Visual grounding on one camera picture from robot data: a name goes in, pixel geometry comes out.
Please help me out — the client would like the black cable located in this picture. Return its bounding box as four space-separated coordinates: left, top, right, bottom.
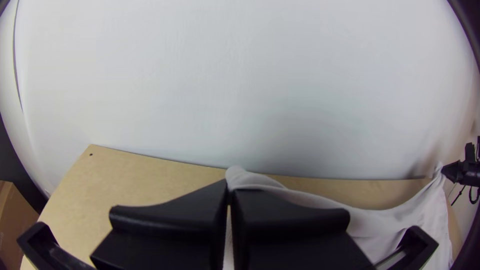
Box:
449 183 480 206

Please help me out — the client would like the large cardboard box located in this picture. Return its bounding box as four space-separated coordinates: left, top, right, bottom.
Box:
0 179 40 270

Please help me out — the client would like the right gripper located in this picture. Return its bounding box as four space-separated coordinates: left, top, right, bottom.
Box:
440 141 480 185

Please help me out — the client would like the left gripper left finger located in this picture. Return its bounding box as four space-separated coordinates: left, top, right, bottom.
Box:
89 178 229 270

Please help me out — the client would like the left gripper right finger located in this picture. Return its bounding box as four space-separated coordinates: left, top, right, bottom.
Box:
229 187 376 270

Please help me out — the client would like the white t-shirt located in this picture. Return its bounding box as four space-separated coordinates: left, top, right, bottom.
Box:
223 166 455 270

